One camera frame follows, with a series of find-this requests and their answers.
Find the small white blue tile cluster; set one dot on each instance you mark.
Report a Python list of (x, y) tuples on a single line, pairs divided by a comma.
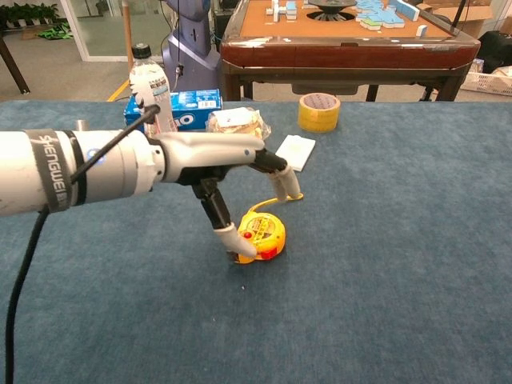
[(285, 10)]

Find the white switch plate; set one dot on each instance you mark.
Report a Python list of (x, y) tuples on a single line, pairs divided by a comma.
[(298, 150)]

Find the brown mahjong table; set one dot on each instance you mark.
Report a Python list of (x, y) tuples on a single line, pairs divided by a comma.
[(344, 54)]

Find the green potted plants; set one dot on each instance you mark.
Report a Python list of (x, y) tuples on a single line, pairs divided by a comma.
[(28, 14)]

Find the yellow packing tape roll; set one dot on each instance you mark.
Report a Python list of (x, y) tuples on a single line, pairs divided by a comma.
[(318, 114)]

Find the cardboard box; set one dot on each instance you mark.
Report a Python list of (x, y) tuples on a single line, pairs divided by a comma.
[(472, 16)]

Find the bread in clear wrapper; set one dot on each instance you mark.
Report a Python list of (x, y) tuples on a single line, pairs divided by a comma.
[(236, 122)]

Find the dark wooden table leg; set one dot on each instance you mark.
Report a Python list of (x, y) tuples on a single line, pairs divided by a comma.
[(14, 66)]

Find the clear plastic drink bottle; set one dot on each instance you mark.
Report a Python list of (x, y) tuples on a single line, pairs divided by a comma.
[(150, 88)]

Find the black bag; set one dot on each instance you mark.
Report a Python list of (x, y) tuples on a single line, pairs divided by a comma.
[(496, 50)]

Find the yellow tape measure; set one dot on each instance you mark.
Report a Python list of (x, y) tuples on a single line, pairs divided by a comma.
[(266, 234)]

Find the black mahjong table centre dial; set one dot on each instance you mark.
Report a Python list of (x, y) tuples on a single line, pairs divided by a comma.
[(331, 10)]

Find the large white blue tile pile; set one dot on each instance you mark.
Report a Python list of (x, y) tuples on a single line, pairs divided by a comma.
[(384, 16)]

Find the green cloth on floor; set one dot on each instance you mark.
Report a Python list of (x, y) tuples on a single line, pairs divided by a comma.
[(56, 32)]

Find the white plastic basket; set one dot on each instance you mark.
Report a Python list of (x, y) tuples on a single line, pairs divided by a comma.
[(486, 82)]

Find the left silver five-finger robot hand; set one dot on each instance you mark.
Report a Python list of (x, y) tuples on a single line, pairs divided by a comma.
[(208, 150)]

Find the blue Oreo cookie box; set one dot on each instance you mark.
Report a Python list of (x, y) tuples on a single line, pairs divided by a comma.
[(196, 104)]

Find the wooden pole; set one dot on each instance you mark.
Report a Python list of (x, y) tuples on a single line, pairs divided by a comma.
[(128, 36)]

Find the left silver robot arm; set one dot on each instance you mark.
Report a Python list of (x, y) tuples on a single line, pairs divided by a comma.
[(120, 168)]

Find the single white blue mahjong tile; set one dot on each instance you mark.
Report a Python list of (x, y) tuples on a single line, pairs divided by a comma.
[(422, 30)]

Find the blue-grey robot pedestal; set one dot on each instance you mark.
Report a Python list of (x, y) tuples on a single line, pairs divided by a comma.
[(192, 44)]

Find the blue felt table mat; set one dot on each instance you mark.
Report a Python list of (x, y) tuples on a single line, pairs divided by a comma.
[(360, 260)]

